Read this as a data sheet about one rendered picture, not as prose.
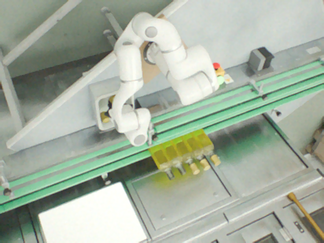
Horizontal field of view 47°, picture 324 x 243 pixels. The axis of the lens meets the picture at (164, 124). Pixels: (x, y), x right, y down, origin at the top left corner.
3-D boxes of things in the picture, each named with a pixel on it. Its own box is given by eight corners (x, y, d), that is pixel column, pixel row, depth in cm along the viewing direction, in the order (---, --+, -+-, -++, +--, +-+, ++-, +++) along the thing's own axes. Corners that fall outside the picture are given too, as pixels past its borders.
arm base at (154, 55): (138, 45, 154) (155, 69, 145) (164, 28, 153) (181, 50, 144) (153, 66, 166) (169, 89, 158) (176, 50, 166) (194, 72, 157)
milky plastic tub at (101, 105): (93, 118, 177) (99, 132, 172) (88, 85, 160) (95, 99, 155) (127, 107, 182) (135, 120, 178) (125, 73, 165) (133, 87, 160)
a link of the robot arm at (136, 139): (130, 118, 140) (153, 112, 143) (120, 105, 147) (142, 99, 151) (132, 150, 148) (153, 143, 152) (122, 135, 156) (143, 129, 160)
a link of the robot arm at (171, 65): (157, 50, 141) (195, 30, 142) (180, 102, 152) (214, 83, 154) (165, 55, 132) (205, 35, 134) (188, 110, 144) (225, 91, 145)
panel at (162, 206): (35, 216, 173) (56, 286, 155) (34, 213, 171) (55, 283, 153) (203, 149, 201) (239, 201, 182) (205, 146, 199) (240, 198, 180)
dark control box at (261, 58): (247, 61, 201) (257, 71, 196) (251, 50, 194) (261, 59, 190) (260, 57, 203) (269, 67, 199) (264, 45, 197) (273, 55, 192)
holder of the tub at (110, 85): (94, 124, 181) (100, 136, 177) (88, 84, 160) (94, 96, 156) (127, 113, 187) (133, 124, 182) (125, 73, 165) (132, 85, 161)
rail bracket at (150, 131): (141, 135, 181) (152, 154, 174) (140, 111, 168) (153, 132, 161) (146, 132, 182) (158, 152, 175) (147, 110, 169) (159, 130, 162)
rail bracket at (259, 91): (246, 84, 193) (261, 102, 185) (249, 73, 187) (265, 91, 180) (253, 81, 194) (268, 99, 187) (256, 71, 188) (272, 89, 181)
